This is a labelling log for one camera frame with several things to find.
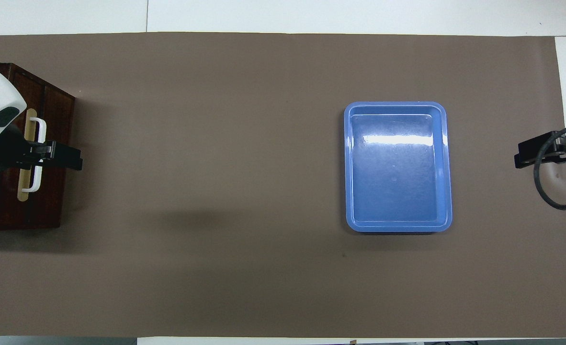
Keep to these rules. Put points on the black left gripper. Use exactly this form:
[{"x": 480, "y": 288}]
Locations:
[{"x": 15, "y": 153}]

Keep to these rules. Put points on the blue plastic tray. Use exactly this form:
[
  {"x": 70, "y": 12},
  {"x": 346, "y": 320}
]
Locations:
[{"x": 398, "y": 167}]

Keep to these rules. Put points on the brown paper table mat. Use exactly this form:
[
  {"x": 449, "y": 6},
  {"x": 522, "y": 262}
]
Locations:
[{"x": 244, "y": 143}]

